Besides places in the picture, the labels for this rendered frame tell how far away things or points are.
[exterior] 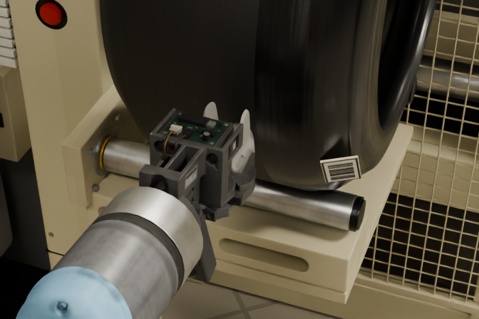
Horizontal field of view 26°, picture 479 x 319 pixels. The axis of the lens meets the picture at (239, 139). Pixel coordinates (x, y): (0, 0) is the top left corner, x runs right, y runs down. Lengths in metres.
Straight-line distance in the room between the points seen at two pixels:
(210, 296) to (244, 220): 1.11
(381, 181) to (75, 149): 0.44
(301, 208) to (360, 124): 0.21
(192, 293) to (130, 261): 1.62
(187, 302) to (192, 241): 1.54
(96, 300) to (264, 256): 0.58
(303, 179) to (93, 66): 0.36
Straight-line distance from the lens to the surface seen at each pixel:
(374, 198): 1.44
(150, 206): 0.84
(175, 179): 0.86
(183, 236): 0.84
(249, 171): 1.00
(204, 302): 2.39
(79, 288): 0.77
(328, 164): 1.10
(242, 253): 1.33
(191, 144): 0.91
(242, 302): 2.39
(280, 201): 1.27
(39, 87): 1.43
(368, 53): 1.03
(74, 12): 1.33
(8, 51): 1.44
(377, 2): 1.02
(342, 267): 1.27
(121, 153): 1.33
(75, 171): 1.32
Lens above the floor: 1.75
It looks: 38 degrees down
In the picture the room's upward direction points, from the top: straight up
